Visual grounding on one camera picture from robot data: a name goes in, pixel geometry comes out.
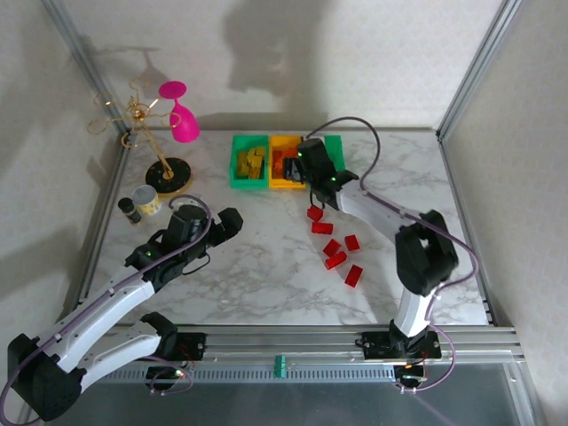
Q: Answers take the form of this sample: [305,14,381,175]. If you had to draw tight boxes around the yellow plastic bin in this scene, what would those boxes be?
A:
[267,135,310,191]

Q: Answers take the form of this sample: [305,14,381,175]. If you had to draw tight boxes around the small black bottle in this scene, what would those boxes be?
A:
[117,197,143,225]

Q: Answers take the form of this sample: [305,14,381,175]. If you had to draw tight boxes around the gold glass rack stand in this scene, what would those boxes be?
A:
[87,78,195,195]

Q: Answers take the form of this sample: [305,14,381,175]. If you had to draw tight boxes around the pink plastic wine glass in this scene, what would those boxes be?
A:
[158,80,201,144]

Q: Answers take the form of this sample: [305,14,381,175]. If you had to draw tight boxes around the small circuit board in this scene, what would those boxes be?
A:
[394,363,430,387]
[145,366,188,388]

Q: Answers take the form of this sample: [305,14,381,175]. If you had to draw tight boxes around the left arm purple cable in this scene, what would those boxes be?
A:
[0,193,213,425]

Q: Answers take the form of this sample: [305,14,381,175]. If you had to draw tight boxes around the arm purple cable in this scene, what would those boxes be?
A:
[304,115,480,396]
[0,193,213,425]

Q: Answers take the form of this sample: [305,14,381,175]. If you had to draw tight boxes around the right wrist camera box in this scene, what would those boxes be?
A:
[296,138,338,178]

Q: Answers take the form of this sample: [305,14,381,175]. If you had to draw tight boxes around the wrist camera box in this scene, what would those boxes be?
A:
[296,138,338,178]
[167,204,210,243]

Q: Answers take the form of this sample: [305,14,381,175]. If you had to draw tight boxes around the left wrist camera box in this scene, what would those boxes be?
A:
[167,204,210,243]

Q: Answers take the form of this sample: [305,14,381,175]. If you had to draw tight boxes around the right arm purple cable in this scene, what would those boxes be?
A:
[304,115,480,396]

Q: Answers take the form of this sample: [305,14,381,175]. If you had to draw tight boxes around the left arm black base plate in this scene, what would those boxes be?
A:
[168,332,208,361]

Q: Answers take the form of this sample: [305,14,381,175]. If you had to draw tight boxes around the aluminium side rail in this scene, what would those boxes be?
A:
[61,141,134,312]
[438,137,501,329]

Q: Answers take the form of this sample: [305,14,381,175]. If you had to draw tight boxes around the aluminium mounting rail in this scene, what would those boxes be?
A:
[39,326,529,367]

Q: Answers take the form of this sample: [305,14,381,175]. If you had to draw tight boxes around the grey slotted cable duct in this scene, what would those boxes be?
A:
[101,366,398,383]

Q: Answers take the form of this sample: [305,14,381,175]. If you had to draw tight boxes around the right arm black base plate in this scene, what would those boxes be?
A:
[361,330,444,360]

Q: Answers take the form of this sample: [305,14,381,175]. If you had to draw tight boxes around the aluminium frame post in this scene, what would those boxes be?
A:
[436,0,523,142]
[42,0,134,147]

